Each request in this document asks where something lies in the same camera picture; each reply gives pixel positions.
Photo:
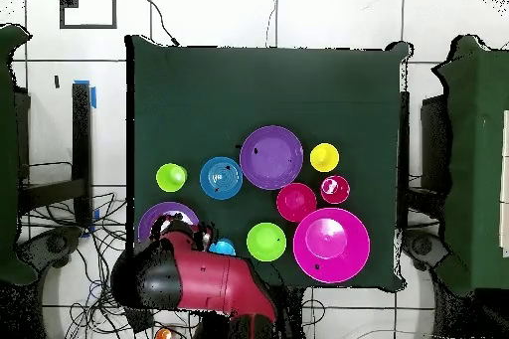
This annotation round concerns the yellow cup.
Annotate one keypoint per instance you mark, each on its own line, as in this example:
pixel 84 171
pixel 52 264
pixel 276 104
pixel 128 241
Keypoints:
pixel 324 157

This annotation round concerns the green ribbed bowl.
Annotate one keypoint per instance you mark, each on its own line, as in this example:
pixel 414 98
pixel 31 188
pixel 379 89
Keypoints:
pixel 265 242

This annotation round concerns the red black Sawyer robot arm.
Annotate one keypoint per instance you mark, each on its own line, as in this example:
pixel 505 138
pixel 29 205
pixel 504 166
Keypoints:
pixel 214 279

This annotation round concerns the purple bowl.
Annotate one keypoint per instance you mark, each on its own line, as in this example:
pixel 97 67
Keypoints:
pixel 157 211
pixel 271 157

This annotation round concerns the blue bowl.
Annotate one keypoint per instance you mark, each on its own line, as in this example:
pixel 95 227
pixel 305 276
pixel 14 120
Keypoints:
pixel 221 178

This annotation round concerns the red bowl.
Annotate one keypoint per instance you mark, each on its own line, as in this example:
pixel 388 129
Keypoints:
pixel 296 202

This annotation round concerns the dark green table cloth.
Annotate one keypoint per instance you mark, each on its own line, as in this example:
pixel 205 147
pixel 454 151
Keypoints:
pixel 238 88

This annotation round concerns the red cup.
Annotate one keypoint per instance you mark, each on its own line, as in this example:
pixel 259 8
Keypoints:
pixel 335 190

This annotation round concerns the blue cup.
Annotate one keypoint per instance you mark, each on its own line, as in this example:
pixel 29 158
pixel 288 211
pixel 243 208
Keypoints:
pixel 224 246

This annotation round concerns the green cup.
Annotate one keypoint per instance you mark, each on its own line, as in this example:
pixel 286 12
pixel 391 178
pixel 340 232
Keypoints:
pixel 171 177

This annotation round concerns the large pink bowl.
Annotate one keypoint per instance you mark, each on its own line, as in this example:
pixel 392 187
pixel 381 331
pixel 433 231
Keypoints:
pixel 331 243

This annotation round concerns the blue tape strip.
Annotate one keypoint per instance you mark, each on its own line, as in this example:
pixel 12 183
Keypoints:
pixel 93 97

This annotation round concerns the black office chair base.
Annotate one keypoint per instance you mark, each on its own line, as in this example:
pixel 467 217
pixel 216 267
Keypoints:
pixel 51 244
pixel 421 247

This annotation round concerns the small orange object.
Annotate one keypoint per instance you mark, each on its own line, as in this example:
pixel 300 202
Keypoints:
pixel 164 335

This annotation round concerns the green covered side table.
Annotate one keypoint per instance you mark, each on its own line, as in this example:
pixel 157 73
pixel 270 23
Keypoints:
pixel 477 156
pixel 8 156

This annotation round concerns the black metal stand frame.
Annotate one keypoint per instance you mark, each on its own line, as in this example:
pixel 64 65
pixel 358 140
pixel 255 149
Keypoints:
pixel 81 136
pixel 405 124

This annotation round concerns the black square floor frame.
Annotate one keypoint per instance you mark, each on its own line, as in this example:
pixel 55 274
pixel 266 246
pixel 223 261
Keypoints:
pixel 87 26

